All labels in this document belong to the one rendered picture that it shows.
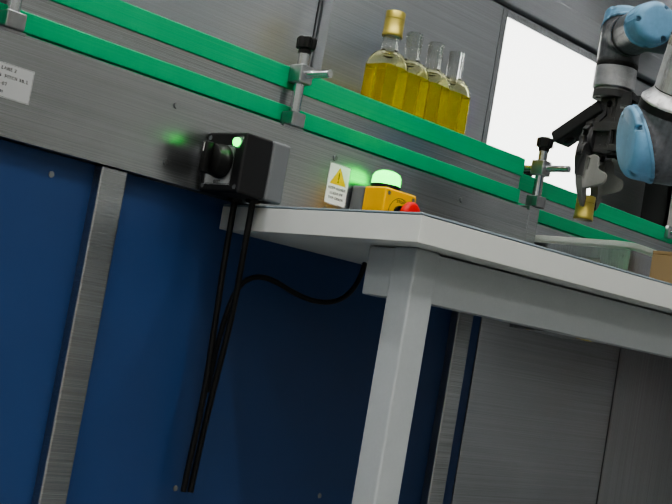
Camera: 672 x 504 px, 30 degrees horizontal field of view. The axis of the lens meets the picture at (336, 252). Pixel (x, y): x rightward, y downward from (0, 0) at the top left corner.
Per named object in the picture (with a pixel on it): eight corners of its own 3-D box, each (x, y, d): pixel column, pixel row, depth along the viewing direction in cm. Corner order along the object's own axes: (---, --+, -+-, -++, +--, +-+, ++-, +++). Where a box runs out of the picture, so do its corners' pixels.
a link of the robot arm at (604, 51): (614, -1, 222) (597, 10, 231) (605, 59, 221) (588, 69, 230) (656, 8, 223) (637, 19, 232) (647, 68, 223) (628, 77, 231)
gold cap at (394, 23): (399, 35, 211) (403, 9, 211) (379, 33, 212) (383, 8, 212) (404, 41, 214) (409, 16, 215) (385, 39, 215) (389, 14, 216)
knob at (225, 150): (207, 178, 164) (188, 172, 162) (213, 144, 165) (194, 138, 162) (230, 179, 161) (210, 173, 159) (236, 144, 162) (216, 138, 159)
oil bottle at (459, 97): (431, 198, 228) (450, 83, 229) (455, 199, 224) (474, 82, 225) (411, 191, 224) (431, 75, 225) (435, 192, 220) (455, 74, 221)
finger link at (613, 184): (616, 211, 224) (619, 160, 223) (587, 210, 228) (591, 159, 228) (625, 212, 226) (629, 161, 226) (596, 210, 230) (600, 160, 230)
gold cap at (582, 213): (596, 222, 226) (600, 198, 226) (586, 218, 223) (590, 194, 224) (579, 221, 228) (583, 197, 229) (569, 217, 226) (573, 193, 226)
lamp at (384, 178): (383, 193, 190) (386, 173, 190) (405, 194, 186) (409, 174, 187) (363, 186, 186) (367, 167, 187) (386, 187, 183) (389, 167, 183)
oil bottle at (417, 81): (388, 184, 220) (409, 65, 221) (413, 185, 216) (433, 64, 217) (367, 177, 216) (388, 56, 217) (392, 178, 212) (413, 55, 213)
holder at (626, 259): (544, 295, 240) (551, 255, 240) (674, 309, 220) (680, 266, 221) (491, 281, 227) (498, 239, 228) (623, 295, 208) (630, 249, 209)
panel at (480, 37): (581, 212, 284) (604, 66, 286) (593, 213, 282) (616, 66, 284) (301, 111, 220) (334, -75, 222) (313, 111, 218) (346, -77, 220)
